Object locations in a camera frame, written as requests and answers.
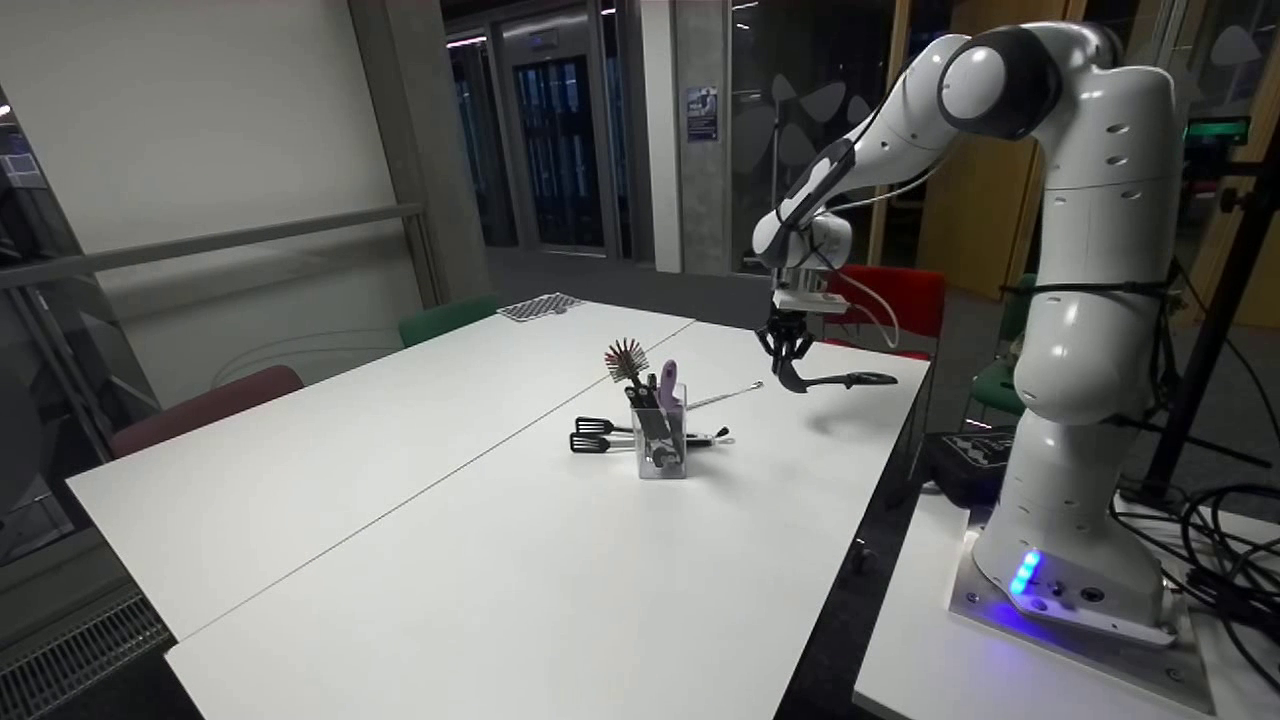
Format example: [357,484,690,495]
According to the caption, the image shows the black serving spoon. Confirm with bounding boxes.
[767,350,905,401]

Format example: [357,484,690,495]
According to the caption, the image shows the clear utensil holder cup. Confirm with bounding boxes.
[632,396,693,484]

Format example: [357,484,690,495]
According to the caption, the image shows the green chair beside checkered board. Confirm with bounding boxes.
[395,293,505,352]

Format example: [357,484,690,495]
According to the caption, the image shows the checkered calibration board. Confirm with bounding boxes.
[495,290,585,324]

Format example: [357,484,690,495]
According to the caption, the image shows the grey wrist cable loop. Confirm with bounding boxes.
[844,281,909,352]

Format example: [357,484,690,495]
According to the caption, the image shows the metal floor grate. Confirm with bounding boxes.
[0,587,182,720]

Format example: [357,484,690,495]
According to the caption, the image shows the black control box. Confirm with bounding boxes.
[926,426,1019,511]

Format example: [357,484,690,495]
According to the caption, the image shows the black cable bundle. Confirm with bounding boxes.
[1107,476,1280,700]

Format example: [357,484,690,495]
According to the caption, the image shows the black kitchen tongs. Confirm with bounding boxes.
[564,413,735,461]

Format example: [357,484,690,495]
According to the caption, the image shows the maroon chair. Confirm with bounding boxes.
[109,366,307,461]

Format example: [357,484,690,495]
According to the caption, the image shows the wooden door panel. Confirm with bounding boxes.
[881,0,1065,305]

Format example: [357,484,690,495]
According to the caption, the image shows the grey handrail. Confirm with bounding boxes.
[0,202,428,298]

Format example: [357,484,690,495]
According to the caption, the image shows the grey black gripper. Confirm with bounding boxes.
[758,259,855,366]

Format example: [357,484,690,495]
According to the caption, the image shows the green chair beside red chair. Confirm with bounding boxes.
[970,278,1042,426]

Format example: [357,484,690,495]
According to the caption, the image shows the black tripod stand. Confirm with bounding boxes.
[1138,128,1280,511]

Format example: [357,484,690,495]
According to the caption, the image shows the small wall poster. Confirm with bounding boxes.
[684,85,726,149]

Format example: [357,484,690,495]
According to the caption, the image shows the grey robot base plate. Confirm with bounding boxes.
[944,523,1219,720]

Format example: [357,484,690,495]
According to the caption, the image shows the dark glass door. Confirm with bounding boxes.
[490,9,627,259]

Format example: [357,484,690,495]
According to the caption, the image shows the white bristle dish brush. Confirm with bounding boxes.
[602,333,658,410]

